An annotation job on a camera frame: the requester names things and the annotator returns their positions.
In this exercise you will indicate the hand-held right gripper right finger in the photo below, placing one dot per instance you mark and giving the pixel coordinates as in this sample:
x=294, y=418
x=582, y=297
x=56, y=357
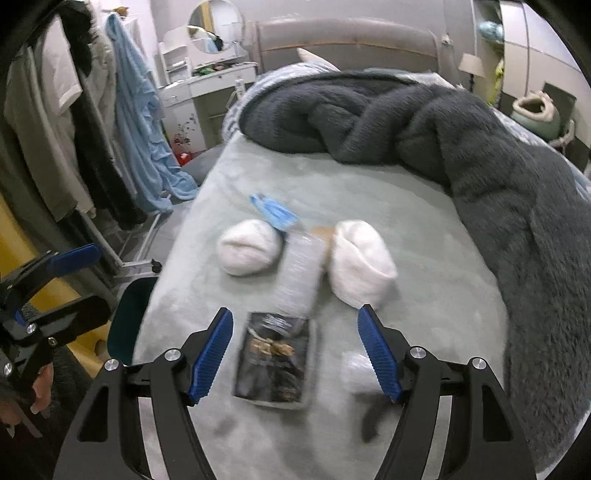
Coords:
x=378, y=357

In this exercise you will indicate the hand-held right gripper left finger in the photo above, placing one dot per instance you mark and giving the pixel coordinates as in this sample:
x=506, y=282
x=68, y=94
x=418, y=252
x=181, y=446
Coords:
x=210, y=357

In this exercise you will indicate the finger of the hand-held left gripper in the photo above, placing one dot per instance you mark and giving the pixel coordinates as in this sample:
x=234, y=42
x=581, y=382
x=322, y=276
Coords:
x=74, y=311
x=76, y=257

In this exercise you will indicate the small white tissue wad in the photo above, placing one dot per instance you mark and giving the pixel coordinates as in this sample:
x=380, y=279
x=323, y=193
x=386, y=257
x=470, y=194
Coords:
x=355, y=371

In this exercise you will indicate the dark teal bin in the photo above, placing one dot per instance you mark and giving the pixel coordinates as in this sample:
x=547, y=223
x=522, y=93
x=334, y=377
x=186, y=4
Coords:
x=131, y=314

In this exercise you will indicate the black snack packet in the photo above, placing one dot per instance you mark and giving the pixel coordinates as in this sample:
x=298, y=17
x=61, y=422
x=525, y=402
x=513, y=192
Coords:
x=272, y=360

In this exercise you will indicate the large white tissue ball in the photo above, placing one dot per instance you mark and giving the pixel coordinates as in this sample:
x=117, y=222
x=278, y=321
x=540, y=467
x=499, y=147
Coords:
x=364, y=267

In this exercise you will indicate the clear plastic wrapper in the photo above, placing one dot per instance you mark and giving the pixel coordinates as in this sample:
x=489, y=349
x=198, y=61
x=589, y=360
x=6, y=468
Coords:
x=300, y=272

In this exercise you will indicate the person's left hand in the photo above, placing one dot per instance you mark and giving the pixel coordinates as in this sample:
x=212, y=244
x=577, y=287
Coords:
x=42, y=390

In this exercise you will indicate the yellow foam block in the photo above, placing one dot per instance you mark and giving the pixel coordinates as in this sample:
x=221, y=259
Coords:
x=79, y=346

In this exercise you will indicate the black fuzzy coat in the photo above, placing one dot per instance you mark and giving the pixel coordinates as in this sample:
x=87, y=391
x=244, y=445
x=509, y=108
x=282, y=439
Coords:
x=101, y=161

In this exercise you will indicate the grey garment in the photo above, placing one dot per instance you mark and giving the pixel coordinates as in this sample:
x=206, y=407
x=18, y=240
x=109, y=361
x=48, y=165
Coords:
x=41, y=152

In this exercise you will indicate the round white tissue ball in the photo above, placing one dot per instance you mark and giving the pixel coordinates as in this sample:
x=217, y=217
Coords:
x=249, y=249

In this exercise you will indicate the small red object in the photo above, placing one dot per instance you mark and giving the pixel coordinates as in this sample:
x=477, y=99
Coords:
x=184, y=157

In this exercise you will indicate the grey cushion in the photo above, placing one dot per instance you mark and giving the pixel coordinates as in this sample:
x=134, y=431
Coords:
x=201, y=167

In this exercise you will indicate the light blue garment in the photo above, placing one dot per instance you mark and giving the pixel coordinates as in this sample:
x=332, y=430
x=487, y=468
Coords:
x=138, y=115

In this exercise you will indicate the blue plastic packet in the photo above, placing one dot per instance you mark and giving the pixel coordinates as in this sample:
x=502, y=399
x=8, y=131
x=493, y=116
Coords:
x=277, y=213

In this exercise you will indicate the white shirt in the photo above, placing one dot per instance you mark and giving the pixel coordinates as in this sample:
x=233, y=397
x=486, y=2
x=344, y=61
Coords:
x=55, y=69

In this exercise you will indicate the dark grey fluffy blanket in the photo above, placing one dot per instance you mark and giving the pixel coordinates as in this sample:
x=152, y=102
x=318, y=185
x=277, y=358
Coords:
x=508, y=207

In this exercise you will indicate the white vanity table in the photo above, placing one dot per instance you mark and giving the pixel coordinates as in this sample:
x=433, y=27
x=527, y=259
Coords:
x=207, y=87

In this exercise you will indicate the white desktop organiser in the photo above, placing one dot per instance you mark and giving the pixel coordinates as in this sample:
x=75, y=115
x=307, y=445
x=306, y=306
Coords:
x=173, y=55

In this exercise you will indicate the round mirror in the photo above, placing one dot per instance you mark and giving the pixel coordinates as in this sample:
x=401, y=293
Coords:
x=217, y=23

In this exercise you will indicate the pale green ceramic jar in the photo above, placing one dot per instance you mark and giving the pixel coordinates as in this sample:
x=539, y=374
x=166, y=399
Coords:
x=535, y=113

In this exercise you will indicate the white pillow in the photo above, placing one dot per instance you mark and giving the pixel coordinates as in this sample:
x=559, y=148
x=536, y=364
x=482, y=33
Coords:
x=316, y=59

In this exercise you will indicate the beige table lamp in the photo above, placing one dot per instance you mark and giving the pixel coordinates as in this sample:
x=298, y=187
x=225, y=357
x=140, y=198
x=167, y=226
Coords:
x=471, y=64

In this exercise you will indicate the grey padded headboard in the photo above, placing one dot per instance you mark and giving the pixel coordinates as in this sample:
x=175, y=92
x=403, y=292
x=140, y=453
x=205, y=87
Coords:
x=346, y=32

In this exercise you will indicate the teal decorative object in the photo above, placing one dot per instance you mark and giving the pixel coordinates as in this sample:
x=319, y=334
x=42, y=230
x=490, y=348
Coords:
x=489, y=30

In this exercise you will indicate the white wardrobe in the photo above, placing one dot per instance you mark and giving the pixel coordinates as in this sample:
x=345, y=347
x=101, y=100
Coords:
x=531, y=46

